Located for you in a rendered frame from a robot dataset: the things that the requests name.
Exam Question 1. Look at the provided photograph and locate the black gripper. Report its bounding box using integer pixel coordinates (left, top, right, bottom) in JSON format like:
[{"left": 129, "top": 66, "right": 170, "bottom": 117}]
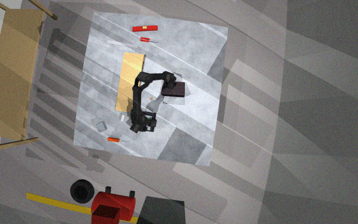
[{"left": 142, "top": 117, "right": 157, "bottom": 127}]

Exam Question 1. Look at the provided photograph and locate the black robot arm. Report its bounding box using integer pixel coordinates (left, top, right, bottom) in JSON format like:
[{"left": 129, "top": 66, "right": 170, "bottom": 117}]
[{"left": 130, "top": 71, "right": 176, "bottom": 133}]

